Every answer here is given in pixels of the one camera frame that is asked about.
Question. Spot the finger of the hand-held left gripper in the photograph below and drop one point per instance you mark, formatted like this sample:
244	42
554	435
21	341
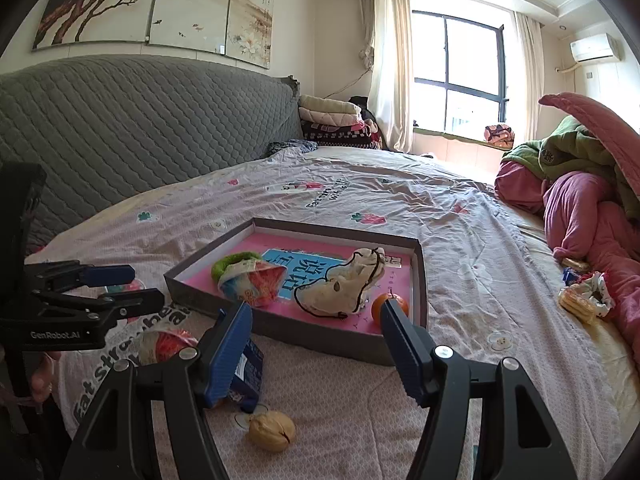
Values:
125	305
107	275

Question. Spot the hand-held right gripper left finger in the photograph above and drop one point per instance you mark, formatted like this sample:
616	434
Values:
230	355

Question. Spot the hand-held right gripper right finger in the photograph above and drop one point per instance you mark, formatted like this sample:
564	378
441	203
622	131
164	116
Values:
405	355

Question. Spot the blue snack packet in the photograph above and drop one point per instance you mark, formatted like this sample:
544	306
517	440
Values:
247	375

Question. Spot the red clear snack packet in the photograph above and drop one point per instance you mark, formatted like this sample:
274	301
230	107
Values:
165	347

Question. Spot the grey shallow cardboard box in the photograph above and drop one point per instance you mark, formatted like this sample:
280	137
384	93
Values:
300	335

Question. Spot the white orange snack bag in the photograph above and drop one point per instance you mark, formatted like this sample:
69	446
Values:
250	285

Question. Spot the walnut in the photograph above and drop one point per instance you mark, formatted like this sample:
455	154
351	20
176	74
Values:
270	432

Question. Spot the person's left hand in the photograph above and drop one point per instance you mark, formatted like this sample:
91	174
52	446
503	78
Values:
42	380

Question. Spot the grey quilted headboard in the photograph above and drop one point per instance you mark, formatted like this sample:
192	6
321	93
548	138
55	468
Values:
125	120

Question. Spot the small blue packet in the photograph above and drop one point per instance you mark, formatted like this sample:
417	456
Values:
570	276

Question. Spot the orange snack packet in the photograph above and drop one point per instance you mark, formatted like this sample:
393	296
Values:
575	262

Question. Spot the snack wrappers by quilt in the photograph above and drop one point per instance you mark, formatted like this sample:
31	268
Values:
600	287

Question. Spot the blue patterned cloth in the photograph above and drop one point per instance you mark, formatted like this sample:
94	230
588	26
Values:
290	147

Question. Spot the magenta fleece blanket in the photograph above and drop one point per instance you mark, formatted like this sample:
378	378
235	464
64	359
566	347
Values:
580	215

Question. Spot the dark patterned folded blanket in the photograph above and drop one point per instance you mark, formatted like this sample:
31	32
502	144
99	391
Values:
340	136

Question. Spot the patterned cushion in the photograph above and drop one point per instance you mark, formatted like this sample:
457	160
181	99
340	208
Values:
499	135

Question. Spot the pink folded blanket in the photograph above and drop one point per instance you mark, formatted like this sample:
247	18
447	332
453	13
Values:
330	119

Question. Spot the black cloth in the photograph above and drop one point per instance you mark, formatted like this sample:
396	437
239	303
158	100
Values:
362	106

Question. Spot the green garment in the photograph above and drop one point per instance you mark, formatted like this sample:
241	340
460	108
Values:
565	152

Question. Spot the cream folded blanket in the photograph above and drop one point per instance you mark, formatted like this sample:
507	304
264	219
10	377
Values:
325	105

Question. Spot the cream curtain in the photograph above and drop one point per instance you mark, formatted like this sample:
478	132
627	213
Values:
387	70
530	70

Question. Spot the dark framed window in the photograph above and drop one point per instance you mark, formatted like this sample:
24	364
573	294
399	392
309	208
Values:
465	70

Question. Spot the pink quilted blanket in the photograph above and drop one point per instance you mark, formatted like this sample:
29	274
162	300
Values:
600	120

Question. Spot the white air conditioner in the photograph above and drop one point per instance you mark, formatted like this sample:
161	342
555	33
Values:
595	47

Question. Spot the floral wall painting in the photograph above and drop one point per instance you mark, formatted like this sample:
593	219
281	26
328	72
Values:
150	5

